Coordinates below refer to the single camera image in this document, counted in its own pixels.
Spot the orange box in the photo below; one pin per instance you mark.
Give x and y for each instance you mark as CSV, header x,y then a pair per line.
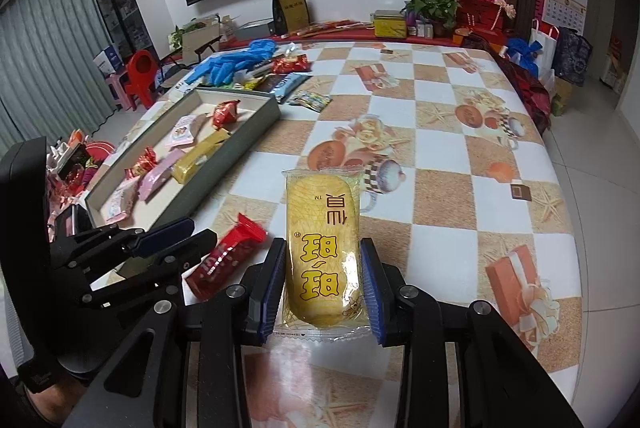
x,y
462,38

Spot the white paper bag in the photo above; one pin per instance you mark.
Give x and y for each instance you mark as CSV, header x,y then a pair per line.
x,y
542,48

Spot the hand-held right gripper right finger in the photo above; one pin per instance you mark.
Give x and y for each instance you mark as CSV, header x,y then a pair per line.
x,y
372,293

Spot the pink snack packet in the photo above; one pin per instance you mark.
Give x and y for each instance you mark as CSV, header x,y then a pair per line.
x,y
157,175

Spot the checkered printed tablecloth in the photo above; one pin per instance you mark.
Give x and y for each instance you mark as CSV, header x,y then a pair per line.
x,y
450,188

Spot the red gold-print snack packet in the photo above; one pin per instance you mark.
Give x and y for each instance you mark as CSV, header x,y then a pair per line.
x,y
142,163

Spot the gold snack packet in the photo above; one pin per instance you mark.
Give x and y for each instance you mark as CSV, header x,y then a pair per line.
x,y
200,158

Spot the yellow cake packet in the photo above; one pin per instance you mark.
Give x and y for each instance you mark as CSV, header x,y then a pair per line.
x,y
320,248

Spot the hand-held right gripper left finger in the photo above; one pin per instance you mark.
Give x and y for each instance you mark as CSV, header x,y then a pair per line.
x,y
272,288

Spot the red floor mat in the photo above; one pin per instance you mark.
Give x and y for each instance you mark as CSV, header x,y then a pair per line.
x,y
100,150

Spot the blue white snack packet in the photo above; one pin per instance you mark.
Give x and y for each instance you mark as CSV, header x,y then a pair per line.
x,y
287,85

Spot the red gift basket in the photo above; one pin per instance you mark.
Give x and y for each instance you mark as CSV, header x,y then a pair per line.
x,y
482,15

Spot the grey curtain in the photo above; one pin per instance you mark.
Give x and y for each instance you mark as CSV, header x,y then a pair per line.
x,y
45,68

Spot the yellow black snack packet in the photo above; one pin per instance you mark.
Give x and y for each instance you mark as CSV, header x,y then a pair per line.
x,y
252,83

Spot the white pink-print snack packet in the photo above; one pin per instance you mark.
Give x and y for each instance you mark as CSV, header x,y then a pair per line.
x,y
120,203
181,133

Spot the beige folding chair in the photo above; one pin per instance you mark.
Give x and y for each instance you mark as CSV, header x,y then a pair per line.
x,y
195,39

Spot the shiny red snack packet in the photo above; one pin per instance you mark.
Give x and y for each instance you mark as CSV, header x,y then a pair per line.
x,y
291,64

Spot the colourful small snack packet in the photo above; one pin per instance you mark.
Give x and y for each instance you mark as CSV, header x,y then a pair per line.
x,y
310,99

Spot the long red snack packet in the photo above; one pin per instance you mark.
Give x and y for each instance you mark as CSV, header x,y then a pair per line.
x,y
225,258

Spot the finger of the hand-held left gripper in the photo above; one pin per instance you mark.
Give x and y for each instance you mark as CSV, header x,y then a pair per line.
x,y
197,245
165,232

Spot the red twisted snack packet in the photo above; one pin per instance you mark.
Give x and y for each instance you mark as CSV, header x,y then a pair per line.
x,y
225,114

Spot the pink plastic stool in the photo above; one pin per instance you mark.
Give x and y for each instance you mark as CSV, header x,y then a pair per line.
x,y
117,88

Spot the blue patterned bag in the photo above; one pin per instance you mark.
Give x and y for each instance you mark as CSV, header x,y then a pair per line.
x,y
572,53

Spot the candy tray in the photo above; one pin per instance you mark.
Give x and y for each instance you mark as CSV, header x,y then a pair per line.
x,y
75,165

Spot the large white blue snack bag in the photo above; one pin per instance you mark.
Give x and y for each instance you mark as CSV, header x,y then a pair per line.
x,y
192,82

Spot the maroon cloth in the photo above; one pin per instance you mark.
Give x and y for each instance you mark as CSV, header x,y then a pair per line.
x,y
525,83

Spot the green potted plant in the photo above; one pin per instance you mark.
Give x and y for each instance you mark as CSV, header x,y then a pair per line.
x,y
432,5

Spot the red plastic chair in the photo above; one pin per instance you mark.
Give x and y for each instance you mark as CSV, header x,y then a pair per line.
x,y
142,78

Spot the blue white cardboard box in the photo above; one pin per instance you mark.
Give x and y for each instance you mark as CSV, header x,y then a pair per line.
x,y
107,58

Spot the blue plastic bag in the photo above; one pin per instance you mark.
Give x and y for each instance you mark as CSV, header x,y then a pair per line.
x,y
522,53

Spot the grey rectangular tray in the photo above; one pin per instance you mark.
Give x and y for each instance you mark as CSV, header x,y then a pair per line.
x,y
235,148

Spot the pile of blue gloves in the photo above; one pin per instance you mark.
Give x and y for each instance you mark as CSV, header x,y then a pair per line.
x,y
225,63

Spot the black yellow paper bag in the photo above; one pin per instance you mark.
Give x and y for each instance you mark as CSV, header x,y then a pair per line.
x,y
290,10

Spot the small green plant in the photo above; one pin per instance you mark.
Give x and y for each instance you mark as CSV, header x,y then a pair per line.
x,y
179,34

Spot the person's left forearm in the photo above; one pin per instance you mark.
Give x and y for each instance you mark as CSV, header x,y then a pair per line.
x,y
47,400

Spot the yellow green tin box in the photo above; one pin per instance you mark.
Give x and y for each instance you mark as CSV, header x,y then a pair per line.
x,y
390,25

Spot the grey flat box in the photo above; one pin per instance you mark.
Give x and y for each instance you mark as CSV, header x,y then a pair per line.
x,y
255,30

